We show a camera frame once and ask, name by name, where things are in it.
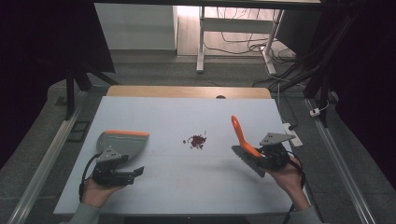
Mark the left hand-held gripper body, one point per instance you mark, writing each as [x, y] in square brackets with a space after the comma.
[109, 175]

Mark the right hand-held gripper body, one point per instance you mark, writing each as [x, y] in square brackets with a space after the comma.
[275, 157]

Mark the grey dustpan with orange edge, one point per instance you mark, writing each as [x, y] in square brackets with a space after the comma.
[132, 144]

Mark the pile of red beans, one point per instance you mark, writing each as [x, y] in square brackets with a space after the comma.
[196, 141]

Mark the person's left hand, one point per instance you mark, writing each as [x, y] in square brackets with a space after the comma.
[95, 193]

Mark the person's right hand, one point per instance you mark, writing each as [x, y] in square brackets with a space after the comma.
[291, 183]

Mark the white power strip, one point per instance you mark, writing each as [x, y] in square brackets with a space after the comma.
[293, 135]

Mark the white table mat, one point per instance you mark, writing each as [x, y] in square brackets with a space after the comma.
[186, 180]

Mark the small white plug adapter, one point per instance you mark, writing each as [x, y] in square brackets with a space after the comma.
[315, 112]

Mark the black curtain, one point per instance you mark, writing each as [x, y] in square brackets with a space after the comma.
[370, 62]
[37, 40]

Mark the white cabinet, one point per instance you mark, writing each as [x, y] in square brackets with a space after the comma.
[137, 26]

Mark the aluminium rail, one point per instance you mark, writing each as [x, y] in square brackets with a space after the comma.
[339, 165]
[43, 165]

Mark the white metal desk frame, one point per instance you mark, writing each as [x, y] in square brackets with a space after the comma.
[200, 40]

